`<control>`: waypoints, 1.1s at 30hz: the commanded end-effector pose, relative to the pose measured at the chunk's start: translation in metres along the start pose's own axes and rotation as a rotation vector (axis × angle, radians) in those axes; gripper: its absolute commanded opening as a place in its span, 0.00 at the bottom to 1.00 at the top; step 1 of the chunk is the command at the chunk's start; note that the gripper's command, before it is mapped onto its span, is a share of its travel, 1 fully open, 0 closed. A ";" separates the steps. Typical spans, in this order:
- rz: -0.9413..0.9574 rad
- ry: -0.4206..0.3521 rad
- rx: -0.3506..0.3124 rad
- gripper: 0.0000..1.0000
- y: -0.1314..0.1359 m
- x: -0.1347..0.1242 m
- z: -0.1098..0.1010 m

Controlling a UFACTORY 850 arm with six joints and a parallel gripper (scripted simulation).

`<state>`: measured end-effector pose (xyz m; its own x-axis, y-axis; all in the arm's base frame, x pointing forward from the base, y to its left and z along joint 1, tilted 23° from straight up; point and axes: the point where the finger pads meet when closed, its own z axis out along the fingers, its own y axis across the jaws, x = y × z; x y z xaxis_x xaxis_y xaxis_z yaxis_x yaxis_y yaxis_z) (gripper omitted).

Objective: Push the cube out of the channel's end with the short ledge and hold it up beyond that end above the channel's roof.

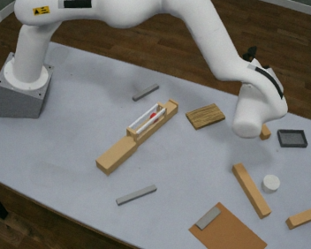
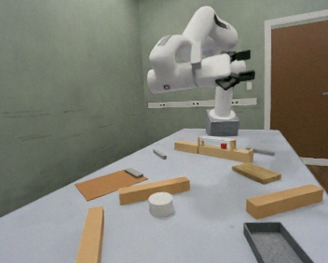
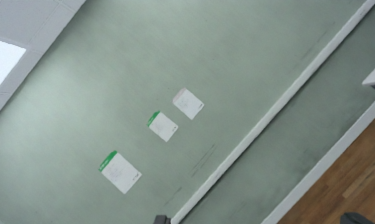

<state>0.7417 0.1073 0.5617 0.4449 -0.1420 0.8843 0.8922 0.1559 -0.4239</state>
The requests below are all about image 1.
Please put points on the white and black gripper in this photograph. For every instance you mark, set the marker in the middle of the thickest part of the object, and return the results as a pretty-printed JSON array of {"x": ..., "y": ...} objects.
[{"x": 251, "y": 52}]

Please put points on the brown clipboard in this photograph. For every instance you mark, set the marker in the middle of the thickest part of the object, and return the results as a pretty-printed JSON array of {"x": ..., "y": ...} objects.
[{"x": 221, "y": 229}]

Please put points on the tan wooden base plank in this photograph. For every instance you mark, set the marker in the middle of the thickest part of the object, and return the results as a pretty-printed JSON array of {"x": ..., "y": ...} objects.
[{"x": 125, "y": 147}]

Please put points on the white short cylinder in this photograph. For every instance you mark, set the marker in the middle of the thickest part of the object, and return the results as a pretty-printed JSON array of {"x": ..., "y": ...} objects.
[{"x": 270, "y": 184}]

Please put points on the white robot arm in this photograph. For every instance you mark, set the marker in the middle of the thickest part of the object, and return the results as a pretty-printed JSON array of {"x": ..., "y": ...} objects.
[{"x": 259, "y": 102}]

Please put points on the brown wooden board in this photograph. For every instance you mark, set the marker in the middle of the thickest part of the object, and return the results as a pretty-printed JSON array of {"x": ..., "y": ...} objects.
[{"x": 205, "y": 116}]

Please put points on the grey square stick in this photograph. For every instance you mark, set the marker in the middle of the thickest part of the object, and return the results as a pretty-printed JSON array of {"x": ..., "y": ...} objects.
[
  {"x": 145, "y": 92},
  {"x": 135, "y": 195}
]

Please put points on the tan wooden bar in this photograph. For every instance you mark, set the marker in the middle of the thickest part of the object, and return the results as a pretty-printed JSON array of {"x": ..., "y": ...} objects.
[
  {"x": 299, "y": 219},
  {"x": 247, "y": 184},
  {"x": 265, "y": 133}
]

